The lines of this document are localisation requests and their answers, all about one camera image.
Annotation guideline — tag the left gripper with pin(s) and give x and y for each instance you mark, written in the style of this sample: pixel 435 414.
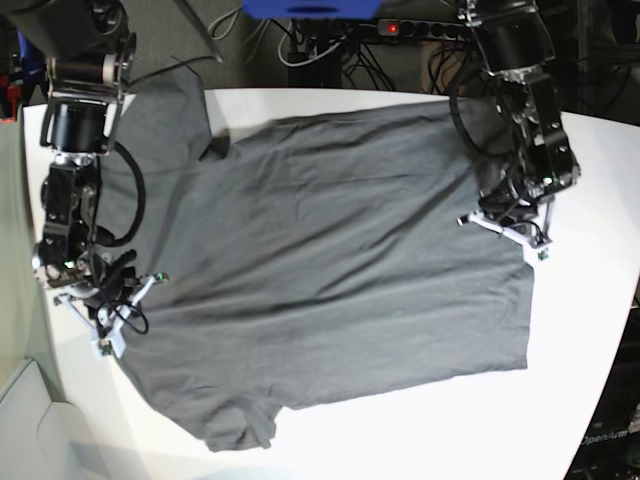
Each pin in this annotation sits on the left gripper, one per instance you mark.
pixel 521 219

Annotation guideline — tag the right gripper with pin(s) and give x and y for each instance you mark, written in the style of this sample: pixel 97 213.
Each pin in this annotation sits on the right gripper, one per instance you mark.
pixel 107 320

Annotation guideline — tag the dark grey t-shirt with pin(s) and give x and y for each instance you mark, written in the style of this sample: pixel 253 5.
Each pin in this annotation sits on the dark grey t-shirt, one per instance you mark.
pixel 314 261

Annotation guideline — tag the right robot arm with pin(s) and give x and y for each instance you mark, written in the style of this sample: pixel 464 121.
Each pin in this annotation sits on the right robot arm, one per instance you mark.
pixel 88 50

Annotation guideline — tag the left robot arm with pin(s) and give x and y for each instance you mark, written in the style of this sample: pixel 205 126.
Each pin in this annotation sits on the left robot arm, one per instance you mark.
pixel 515 45

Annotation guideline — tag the white side table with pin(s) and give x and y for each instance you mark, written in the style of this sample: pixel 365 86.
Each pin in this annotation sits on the white side table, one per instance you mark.
pixel 41 438

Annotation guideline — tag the black power strip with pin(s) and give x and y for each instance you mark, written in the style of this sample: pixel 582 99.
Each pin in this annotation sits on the black power strip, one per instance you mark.
pixel 422 30

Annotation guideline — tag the blue box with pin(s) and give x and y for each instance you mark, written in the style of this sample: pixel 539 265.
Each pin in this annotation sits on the blue box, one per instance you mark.
pixel 311 9

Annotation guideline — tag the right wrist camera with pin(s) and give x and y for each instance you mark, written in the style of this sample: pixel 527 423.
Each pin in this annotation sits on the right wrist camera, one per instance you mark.
pixel 112 345

